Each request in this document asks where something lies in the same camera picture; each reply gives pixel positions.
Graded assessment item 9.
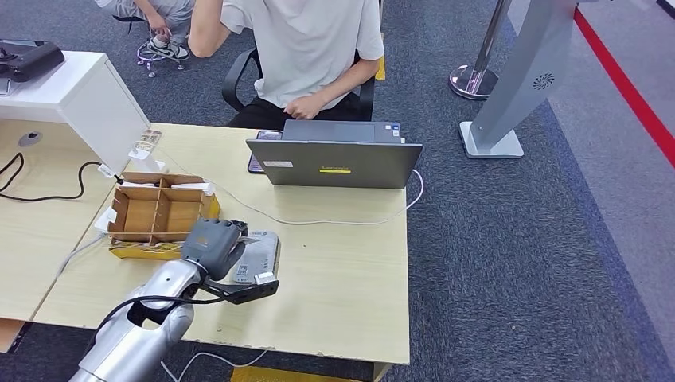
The person's left hand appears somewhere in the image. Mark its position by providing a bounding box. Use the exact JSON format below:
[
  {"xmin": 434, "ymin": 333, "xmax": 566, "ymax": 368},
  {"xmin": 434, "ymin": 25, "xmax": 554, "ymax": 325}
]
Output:
[{"xmin": 283, "ymin": 95, "xmax": 326, "ymax": 122}]

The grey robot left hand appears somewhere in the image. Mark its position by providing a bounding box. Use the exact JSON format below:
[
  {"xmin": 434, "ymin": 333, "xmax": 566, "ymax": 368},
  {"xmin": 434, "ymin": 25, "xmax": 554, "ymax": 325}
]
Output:
[{"xmin": 181, "ymin": 217, "xmax": 249, "ymax": 283}]

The grey card reader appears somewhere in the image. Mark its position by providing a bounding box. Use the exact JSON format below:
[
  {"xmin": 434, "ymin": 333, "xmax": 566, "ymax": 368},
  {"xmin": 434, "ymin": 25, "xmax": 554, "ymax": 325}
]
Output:
[{"xmin": 228, "ymin": 230, "xmax": 282, "ymax": 287}]

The person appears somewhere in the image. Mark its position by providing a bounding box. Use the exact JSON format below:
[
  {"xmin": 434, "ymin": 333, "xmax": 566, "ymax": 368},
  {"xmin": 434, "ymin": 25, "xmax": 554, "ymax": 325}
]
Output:
[
  {"xmin": 188, "ymin": 0, "xmax": 385, "ymax": 131},
  {"xmin": 93, "ymin": 0, "xmax": 197, "ymax": 60}
]

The yellow tray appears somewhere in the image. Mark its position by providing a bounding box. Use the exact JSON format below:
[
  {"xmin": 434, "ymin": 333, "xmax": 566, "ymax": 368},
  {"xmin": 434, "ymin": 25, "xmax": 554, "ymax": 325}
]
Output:
[{"xmin": 108, "ymin": 193, "xmax": 222, "ymax": 262}]

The grey laptop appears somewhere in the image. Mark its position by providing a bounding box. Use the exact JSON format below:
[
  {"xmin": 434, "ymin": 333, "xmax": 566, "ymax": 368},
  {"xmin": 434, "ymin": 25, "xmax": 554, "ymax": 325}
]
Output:
[{"xmin": 245, "ymin": 119, "xmax": 424, "ymax": 190}]

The black smartphone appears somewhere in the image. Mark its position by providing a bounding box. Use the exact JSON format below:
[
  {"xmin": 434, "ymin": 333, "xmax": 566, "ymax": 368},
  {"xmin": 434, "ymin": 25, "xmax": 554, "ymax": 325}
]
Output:
[{"xmin": 247, "ymin": 130, "xmax": 284, "ymax": 175}]

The black office chair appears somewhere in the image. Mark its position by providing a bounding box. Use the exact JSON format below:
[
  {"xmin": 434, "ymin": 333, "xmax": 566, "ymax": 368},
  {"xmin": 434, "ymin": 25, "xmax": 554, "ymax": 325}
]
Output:
[{"xmin": 221, "ymin": 47, "xmax": 377, "ymax": 123}]

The white power adapter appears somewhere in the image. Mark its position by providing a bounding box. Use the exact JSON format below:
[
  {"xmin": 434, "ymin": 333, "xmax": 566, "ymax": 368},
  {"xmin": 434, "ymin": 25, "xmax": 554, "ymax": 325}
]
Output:
[{"xmin": 94, "ymin": 205, "xmax": 119, "ymax": 234}]

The yellow box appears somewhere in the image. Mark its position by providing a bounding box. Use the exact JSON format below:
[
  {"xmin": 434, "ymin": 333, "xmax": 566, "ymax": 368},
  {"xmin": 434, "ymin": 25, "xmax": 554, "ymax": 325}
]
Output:
[{"xmin": 230, "ymin": 364, "xmax": 392, "ymax": 382}]

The stool with chrome base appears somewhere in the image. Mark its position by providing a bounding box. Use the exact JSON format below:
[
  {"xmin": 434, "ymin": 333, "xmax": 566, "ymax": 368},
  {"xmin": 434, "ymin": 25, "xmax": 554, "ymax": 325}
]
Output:
[{"xmin": 112, "ymin": 14, "xmax": 191, "ymax": 79}]

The white cabinet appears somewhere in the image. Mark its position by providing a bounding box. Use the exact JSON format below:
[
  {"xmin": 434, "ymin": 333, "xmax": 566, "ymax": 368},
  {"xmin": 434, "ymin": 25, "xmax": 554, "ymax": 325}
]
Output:
[{"xmin": 0, "ymin": 50, "xmax": 152, "ymax": 176}]

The grey kiosk stand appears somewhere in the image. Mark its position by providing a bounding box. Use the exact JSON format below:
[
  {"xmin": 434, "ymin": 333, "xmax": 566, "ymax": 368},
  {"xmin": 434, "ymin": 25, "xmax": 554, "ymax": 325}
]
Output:
[{"xmin": 458, "ymin": 0, "xmax": 603, "ymax": 160}]

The black controller device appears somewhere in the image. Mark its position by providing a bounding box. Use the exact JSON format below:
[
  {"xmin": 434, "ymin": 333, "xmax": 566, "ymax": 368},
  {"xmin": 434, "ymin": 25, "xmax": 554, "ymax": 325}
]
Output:
[{"xmin": 0, "ymin": 39, "xmax": 66, "ymax": 84}]

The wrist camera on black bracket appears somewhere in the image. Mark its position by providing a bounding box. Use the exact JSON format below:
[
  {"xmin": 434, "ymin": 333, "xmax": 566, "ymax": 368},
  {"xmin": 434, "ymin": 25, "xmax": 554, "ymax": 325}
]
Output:
[{"xmin": 202, "ymin": 271, "xmax": 280, "ymax": 306}]

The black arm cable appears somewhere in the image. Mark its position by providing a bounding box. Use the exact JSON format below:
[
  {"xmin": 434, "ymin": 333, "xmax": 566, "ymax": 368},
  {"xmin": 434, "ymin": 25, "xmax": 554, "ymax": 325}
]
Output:
[{"xmin": 83, "ymin": 292, "xmax": 234, "ymax": 364}]

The white cable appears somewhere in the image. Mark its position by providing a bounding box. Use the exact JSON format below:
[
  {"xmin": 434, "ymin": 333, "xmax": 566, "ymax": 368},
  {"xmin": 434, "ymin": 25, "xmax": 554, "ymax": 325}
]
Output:
[
  {"xmin": 159, "ymin": 349, "xmax": 269, "ymax": 382},
  {"xmin": 55, "ymin": 232, "xmax": 107, "ymax": 278},
  {"xmin": 153, "ymin": 147, "xmax": 426, "ymax": 227}
]

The chrome stanchion post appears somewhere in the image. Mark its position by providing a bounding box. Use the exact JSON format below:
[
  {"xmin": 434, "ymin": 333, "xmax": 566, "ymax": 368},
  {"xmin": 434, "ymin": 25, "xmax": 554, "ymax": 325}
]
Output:
[{"xmin": 448, "ymin": 0, "xmax": 513, "ymax": 101}]

